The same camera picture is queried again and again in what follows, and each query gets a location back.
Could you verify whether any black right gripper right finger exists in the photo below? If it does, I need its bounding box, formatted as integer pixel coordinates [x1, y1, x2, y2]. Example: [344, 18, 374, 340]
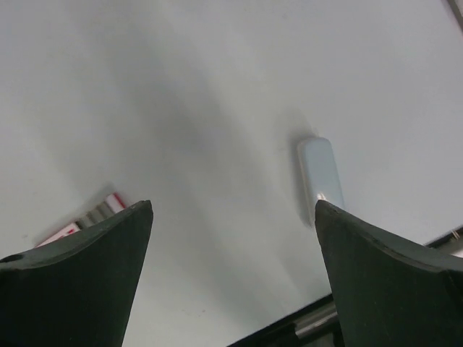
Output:
[315, 200, 462, 346]

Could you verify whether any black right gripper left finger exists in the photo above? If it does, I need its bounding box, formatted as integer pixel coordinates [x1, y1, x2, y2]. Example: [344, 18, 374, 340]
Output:
[1, 200, 153, 346]

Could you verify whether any red white staple box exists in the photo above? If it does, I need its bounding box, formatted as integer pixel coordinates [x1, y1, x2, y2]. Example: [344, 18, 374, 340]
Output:
[34, 192, 127, 248]

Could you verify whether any light blue stapler cover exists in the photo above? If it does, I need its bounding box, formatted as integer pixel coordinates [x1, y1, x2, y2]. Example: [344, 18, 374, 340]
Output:
[297, 137, 345, 226]

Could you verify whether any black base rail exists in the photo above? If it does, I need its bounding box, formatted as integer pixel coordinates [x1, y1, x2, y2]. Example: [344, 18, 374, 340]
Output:
[232, 294, 345, 347]

